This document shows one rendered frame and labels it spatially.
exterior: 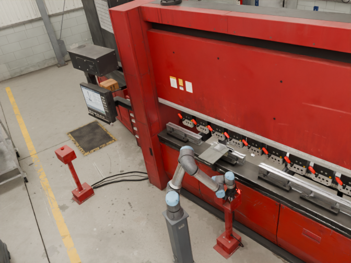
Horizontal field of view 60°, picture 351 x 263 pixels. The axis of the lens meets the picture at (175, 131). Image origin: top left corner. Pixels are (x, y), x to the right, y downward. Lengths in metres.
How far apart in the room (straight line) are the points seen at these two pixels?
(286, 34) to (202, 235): 2.33
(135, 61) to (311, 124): 1.71
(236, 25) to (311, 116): 0.83
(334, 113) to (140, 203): 2.62
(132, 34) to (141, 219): 2.14
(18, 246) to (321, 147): 3.45
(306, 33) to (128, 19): 1.59
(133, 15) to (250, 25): 1.19
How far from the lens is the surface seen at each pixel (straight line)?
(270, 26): 2.21
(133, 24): 3.01
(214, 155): 2.97
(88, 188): 4.29
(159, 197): 4.02
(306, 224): 2.88
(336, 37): 2.05
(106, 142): 5.19
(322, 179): 2.62
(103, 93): 3.11
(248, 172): 2.97
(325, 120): 2.32
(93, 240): 3.84
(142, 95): 3.23
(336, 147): 2.41
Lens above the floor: 2.91
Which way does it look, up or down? 35 degrees down
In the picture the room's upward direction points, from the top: 9 degrees counter-clockwise
